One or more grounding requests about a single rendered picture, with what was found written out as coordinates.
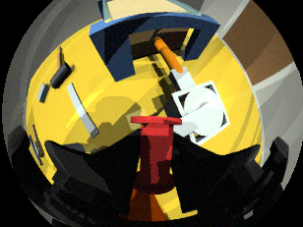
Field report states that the white cylinder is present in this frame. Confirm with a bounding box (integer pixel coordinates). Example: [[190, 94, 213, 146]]
[[64, 143, 87, 153]]

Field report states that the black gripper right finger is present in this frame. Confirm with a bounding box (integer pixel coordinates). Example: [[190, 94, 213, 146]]
[[171, 133, 261, 213]]

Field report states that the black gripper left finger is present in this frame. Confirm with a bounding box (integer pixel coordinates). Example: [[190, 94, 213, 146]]
[[44, 129, 141, 216]]

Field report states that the wooden-handled hammer with black head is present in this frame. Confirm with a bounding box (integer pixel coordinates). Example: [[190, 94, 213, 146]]
[[49, 45, 72, 89]]

